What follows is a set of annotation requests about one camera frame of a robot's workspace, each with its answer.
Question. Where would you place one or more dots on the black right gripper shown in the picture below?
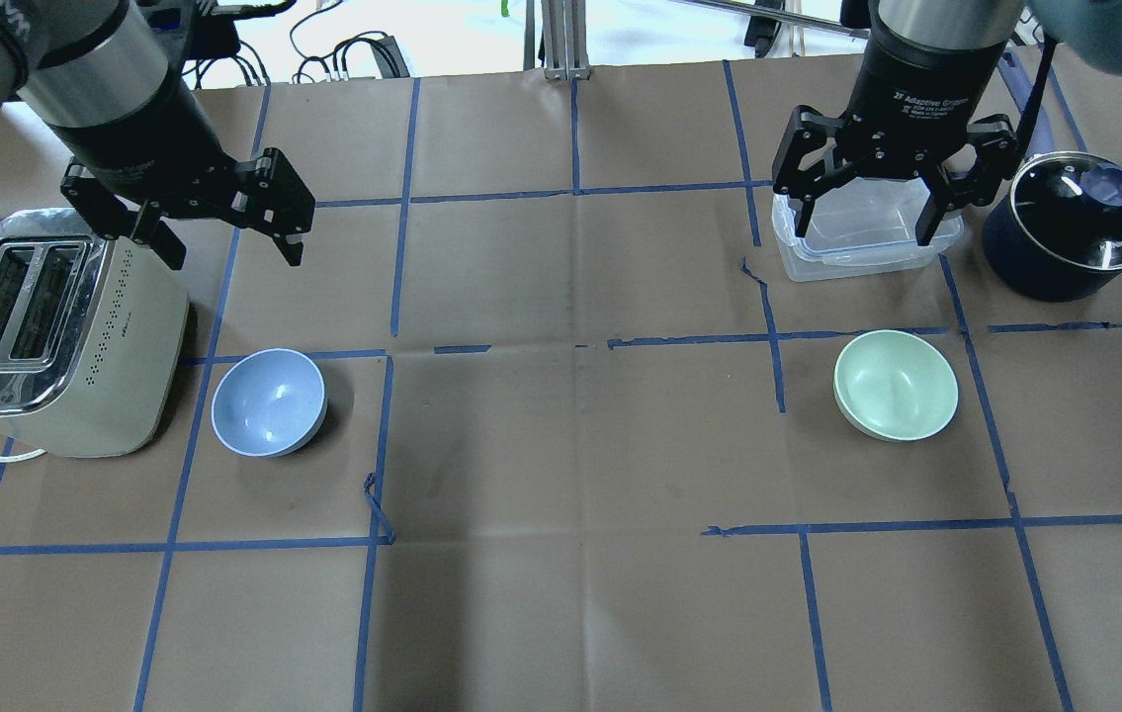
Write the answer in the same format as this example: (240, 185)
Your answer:
(919, 86)

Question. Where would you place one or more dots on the dark blue pot with lid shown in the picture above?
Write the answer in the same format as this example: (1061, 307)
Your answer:
(1056, 236)

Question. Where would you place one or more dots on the green bowl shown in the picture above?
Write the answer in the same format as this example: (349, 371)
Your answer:
(894, 386)

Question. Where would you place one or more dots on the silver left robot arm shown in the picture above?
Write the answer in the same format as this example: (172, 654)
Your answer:
(83, 63)

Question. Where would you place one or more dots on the clear plastic food container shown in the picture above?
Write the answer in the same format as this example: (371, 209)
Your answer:
(866, 227)

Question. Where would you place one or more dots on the aluminium frame post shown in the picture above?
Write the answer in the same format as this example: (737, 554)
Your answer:
(555, 39)

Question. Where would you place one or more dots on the blue bowl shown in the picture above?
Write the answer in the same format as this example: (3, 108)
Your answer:
(270, 404)

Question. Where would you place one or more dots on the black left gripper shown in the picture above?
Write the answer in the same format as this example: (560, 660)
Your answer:
(138, 133)

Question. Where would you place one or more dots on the cream toaster with chrome top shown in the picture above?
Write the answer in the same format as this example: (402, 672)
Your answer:
(90, 334)

